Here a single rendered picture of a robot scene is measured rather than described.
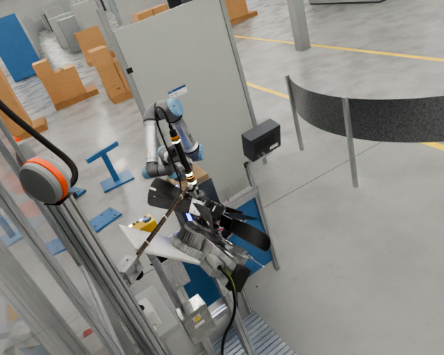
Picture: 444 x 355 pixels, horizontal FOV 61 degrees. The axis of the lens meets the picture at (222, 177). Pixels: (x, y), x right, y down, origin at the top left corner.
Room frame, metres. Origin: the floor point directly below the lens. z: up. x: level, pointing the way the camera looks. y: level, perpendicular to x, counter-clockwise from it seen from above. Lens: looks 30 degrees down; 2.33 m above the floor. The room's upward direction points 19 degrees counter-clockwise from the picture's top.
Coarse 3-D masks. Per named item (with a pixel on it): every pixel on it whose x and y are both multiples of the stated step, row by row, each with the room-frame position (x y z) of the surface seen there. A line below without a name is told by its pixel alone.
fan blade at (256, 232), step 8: (232, 224) 1.58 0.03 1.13; (240, 224) 1.53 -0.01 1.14; (248, 224) 1.49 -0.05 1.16; (232, 232) 1.58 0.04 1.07; (240, 232) 1.55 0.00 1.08; (248, 232) 1.52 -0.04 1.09; (256, 232) 1.47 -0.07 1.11; (248, 240) 1.53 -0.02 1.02; (256, 240) 1.50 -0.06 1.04; (264, 240) 1.45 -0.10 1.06; (264, 248) 1.49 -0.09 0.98
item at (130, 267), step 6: (126, 258) 1.25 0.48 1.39; (132, 258) 1.23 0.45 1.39; (120, 264) 1.22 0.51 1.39; (126, 264) 1.21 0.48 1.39; (132, 264) 1.20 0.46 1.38; (138, 264) 1.22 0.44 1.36; (120, 270) 1.18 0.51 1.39; (126, 270) 1.17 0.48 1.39; (132, 270) 1.19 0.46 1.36; (138, 270) 1.21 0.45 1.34; (126, 276) 1.16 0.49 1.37; (132, 276) 1.18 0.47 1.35; (126, 282) 1.16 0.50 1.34; (132, 282) 1.17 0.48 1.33
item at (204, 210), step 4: (196, 204) 1.43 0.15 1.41; (200, 204) 1.48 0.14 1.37; (200, 208) 1.42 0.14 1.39; (204, 208) 1.48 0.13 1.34; (208, 208) 1.55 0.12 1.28; (200, 212) 1.38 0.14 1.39; (204, 212) 1.44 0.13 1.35; (208, 212) 1.50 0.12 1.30; (204, 216) 1.39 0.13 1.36; (208, 216) 1.44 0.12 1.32; (208, 220) 1.39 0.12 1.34; (212, 224) 1.47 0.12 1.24; (212, 228) 1.37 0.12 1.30
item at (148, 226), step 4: (148, 220) 1.95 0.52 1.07; (152, 220) 1.94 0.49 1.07; (136, 224) 1.96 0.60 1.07; (140, 224) 1.95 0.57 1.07; (144, 224) 1.93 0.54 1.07; (148, 224) 1.93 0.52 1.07; (152, 224) 1.93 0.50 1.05; (156, 224) 1.94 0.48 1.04; (136, 228) 1.92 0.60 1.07; (140, 228) 1.91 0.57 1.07; (144, 228) 1.91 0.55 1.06; (148, 228) 1.92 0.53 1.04; (152, 228) 1.93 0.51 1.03
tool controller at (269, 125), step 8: (272, 120) 2.39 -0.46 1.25; (256, 128) 2.35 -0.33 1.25; (264, 128) 2.32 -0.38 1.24; (272, 128) 2.31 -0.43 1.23; (248, 136) 2.28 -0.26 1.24; (256, 136) 2.27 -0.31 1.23; (264, 136) 2.27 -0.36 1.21; (272, 136) 2.31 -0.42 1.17; (248, 144) 2.27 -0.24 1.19; (256, 144) 2.25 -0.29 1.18; (264, 144) 2.28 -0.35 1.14; (272, 144) 2.32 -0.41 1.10; (280, 144) 2.37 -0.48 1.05; (248, 152) 2.29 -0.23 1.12; (256, 152) 2.26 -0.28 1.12; (264, 152) 2.30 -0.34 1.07; (256, 160) 2.28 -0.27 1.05
